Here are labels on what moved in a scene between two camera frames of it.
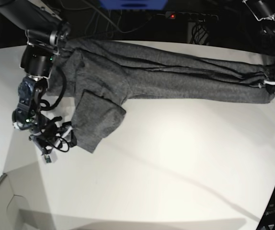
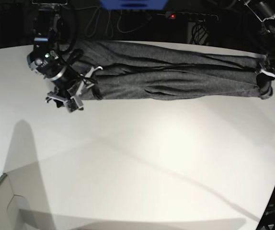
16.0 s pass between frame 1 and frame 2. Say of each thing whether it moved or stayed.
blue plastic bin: stayed
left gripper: moved
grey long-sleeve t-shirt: moved
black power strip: stayed
